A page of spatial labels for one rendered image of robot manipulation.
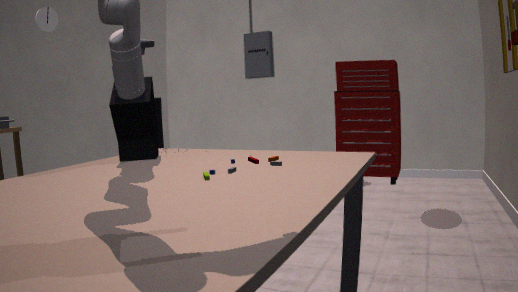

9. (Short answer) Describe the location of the red rod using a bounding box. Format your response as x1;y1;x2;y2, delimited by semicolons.
248;157;259;164

